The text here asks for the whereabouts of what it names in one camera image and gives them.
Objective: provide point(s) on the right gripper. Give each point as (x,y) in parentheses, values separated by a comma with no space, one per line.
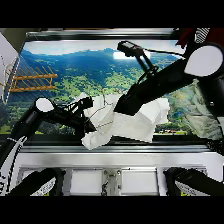
(131,101)

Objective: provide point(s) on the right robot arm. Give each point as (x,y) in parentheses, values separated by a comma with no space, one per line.
(166,78)

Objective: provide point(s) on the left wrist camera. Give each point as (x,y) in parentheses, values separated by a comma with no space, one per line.
(85,102)

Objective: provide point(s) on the white long-sleeved shirt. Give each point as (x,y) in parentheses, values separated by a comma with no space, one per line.
(133,128)

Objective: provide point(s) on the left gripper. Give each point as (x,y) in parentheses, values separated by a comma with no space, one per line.
(82,122)

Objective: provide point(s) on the silver frame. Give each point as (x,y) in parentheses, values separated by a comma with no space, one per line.
(113,156)

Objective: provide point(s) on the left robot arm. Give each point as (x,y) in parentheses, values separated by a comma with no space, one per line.
(29,117)

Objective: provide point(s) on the brown clothes hanger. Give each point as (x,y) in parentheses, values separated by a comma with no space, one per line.
(36,76)
(31,89)

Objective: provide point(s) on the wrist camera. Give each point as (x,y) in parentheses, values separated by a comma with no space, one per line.
(128,46)
(85,102)

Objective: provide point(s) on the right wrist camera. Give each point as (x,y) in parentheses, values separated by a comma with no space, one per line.
(128,46)

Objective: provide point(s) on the red garment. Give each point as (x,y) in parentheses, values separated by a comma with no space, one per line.
(217,34)

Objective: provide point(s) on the black and white striped garment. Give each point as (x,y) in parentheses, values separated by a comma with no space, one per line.
(202,34)

